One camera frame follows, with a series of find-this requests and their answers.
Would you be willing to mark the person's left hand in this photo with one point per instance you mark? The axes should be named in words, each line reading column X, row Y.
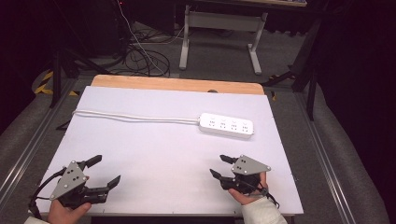
column 63, row 214

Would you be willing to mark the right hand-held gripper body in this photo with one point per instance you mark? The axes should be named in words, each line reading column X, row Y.
column 247, row 174

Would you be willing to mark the white metal desk frame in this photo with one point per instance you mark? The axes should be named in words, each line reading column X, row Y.
column 218, row 21

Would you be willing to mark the white board sheet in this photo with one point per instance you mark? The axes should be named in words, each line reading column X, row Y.
column 162, row 155

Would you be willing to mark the person's right hand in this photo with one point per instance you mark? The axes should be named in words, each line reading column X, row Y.
column 249, row 197

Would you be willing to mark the yellow black floor tape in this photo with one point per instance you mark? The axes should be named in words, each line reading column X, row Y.
column 46, row 85

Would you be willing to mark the white power strip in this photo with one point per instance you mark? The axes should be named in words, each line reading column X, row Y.
column 226, row 125

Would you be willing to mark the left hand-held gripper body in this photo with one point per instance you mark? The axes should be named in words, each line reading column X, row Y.
column 69, row 182

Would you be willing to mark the aluminium floor rail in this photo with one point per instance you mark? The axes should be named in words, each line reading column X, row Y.
column 29, row 146
column 323, row 155

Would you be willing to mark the black metal stand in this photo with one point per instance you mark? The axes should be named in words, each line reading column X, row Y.
column 67, row 62
column 303, row 68

